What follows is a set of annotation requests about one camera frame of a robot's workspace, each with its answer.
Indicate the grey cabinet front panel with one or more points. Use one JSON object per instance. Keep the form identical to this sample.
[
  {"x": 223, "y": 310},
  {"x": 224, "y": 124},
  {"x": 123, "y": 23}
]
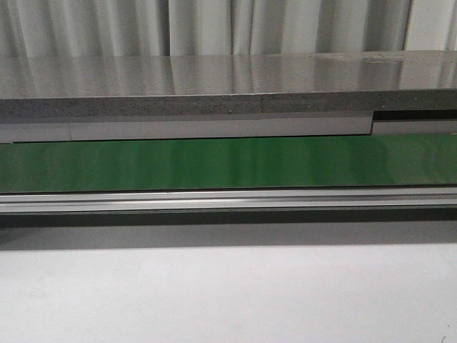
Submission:
[{"x": 320, "y": 123}]

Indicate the aluminium conveyor side rail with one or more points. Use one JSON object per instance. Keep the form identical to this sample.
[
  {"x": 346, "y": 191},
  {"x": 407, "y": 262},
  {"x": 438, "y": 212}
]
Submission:
[{"x": 231, "y": 199}]

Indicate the green conveyor belt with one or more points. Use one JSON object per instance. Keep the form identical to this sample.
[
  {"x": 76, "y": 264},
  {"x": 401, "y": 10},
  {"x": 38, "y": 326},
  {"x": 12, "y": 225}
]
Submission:
[{"x": 308, "y": 161}]

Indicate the grey stone counter slab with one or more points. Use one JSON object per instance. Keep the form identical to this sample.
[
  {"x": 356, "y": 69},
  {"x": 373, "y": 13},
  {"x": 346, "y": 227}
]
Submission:
[{"x": 95, "y": 87}]

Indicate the white pleated curtain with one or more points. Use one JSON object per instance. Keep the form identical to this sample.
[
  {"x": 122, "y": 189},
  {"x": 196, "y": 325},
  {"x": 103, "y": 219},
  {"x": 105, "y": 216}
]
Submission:
[{"x": 176, "y": 28}]

